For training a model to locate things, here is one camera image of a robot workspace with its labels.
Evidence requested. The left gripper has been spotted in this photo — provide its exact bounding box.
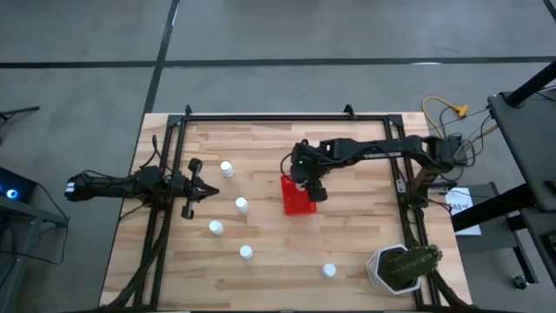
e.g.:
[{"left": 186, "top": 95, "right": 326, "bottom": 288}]
[{"left": 171, "top": 157, "right": 220, "bottom": 221}]

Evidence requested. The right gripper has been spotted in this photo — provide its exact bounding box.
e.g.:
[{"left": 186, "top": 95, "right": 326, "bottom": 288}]
[{"left": 289, "top": 140, "right": 330, "bottom": 203}]

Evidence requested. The red plastic basket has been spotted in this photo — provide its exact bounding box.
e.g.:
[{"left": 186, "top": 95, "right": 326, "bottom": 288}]
[{"left": 280, "top": 173, "right": 318, "bottom": 217}]

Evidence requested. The white angular plant pot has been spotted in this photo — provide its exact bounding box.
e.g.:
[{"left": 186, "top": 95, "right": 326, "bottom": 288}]
[{"left": 365, "top": 243, "right": 422, "bottom": 296}]

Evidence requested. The grey metal clamp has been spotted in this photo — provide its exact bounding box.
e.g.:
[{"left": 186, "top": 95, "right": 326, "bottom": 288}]
[{"left": 429, "top": 181, "right": 457, "bottom": 195}]

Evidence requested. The green cactus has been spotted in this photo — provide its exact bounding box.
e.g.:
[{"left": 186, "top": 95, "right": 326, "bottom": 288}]
[{"left": 381, "top": 243, "right": 444, "bottom": 290}]

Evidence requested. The black power strip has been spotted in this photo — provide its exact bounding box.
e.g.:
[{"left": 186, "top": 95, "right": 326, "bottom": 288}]
[{"left": 449, "top": 133, "right": 470, "bottom": 167}]

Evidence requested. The white printed paper sheet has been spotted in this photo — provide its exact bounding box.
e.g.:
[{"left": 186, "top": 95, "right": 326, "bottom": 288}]
[{"left": 443, "top": 186, "right": 483, "bottom": 237}]

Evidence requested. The grey metal cart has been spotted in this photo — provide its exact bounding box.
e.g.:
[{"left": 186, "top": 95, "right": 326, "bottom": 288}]
[{"left": 0, "top": 197, "right": 70, "bottom": 313}]

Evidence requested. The black stand crossbar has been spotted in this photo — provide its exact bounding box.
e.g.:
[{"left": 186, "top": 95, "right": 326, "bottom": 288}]
[{"left": 451, "top": 186, "right": 536, "bottom": 232}]

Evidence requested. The computer with blue light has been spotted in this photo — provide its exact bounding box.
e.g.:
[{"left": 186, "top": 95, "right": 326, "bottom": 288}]
[{"left": 0, "top": 167, "right": 38, "bottom": 203}]

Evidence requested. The black tripod leg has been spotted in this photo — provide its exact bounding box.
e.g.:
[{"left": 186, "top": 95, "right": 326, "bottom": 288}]
[{"left": 0, "top": 105, "right": 41, "bottom": 144}]

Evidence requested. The dark grey side table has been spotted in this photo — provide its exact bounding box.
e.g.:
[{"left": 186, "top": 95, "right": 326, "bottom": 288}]
[{"left": 486, "top": 89, "right": 556, "bottom": 214}]

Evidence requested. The black stand pole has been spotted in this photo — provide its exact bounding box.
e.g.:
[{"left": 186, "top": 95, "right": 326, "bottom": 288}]
[{"left": 505, "top": 60, "right": 556, "bottom": 109}]

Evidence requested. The dark grey shelf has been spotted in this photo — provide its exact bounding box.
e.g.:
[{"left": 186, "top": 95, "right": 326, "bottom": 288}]
[{"left": 519, "top": 207, "right": 556, "bottom": 305}]

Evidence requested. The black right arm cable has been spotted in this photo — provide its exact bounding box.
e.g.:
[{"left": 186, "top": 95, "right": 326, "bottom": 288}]
[{"left": 280, "top": 150, "right": 297, "bottom": 180}]

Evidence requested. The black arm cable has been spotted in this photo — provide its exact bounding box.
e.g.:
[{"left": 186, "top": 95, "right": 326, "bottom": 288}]
[
  {"left": 137, "top": 134, "right": 174, "bottom": 174},
  {"left": 280, "top": 150, "right": 297, "bottom": 180}
]

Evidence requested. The black metal table frame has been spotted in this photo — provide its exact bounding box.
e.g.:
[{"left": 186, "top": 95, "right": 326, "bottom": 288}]
[{"left": 99, "top": 103, "right": 473, "bottom": 312}]

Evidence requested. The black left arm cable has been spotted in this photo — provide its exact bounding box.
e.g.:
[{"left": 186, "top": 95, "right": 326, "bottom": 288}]
[{"left": 137, "top": 134, "right": 174, "bottom": 174}]

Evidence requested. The yellow extension cable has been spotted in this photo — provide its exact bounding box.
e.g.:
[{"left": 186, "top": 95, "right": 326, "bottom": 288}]
[{"left": 421, "top": 95, "right": 470, "bottom": 140}]

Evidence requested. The grey base plate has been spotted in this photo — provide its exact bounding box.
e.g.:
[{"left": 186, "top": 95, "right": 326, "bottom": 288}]
[{"left": 454, "top": 182, "right": 530, "bottom": 283}]

